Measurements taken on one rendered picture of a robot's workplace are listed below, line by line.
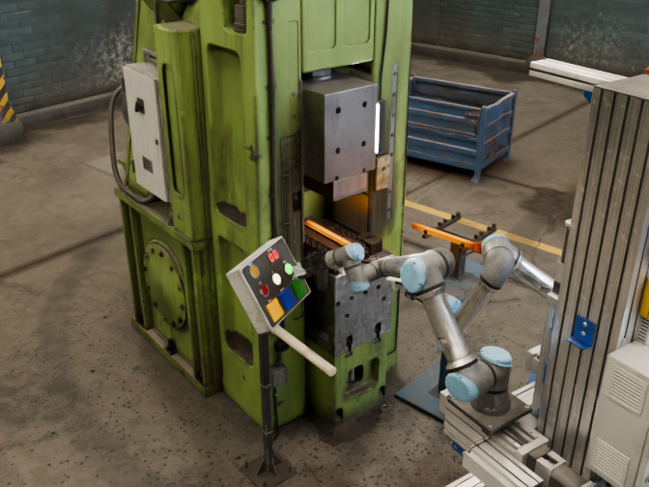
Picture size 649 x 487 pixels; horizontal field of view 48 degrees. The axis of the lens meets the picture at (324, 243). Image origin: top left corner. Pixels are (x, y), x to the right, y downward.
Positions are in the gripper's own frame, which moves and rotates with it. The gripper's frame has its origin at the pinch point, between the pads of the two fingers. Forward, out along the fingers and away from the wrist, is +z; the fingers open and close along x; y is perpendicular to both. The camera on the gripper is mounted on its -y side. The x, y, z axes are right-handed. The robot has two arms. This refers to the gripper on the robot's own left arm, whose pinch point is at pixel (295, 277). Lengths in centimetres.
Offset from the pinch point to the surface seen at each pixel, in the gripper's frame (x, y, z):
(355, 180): -47, 22, -20
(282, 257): -0.1, 10.0, 1.3
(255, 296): 26.2, 5.1, 1.3
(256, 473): 16, -82, 65
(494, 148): -437, -61, 61
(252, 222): -15.0, 26.3, 19.3
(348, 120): -43, 48, -32
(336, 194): -37.0, 20.3, -13.4
